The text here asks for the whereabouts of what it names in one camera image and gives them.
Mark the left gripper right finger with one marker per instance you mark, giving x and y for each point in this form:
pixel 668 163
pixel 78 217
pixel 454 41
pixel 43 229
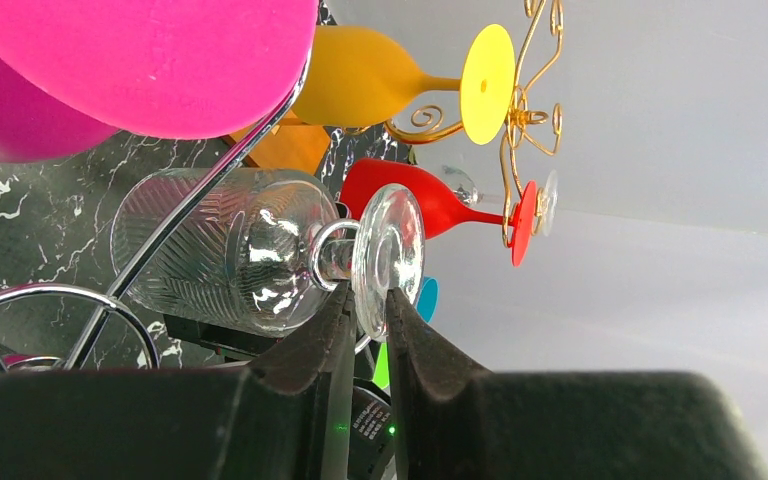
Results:
pixel 456 419

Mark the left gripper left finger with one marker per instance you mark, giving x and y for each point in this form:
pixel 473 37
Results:
pixel 283 415

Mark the green wine glass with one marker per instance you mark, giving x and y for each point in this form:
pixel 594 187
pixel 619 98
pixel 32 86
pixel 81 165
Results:
pixel 381 376

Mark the blue wine glass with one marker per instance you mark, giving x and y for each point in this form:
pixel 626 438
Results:
pixel 427 299

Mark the clear ribbed wine glass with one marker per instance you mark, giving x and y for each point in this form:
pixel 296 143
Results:
pixel 265 248

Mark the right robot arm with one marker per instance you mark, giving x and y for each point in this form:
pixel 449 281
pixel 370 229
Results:
pixel 371 449

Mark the red wine glass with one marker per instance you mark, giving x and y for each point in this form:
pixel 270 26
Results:
pixel 440 208

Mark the clear wine glass on gold rack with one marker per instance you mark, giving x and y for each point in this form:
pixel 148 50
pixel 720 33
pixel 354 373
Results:
pixel 470 195

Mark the orange yellow wine glass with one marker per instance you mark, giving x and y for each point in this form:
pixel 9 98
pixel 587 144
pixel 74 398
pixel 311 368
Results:
pixel 359 77

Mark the pink wine glass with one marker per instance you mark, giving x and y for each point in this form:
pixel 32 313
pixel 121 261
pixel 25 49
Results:
pixel 72 73

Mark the gold wire glass rack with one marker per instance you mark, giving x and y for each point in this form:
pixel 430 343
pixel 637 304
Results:
pixel 428 127

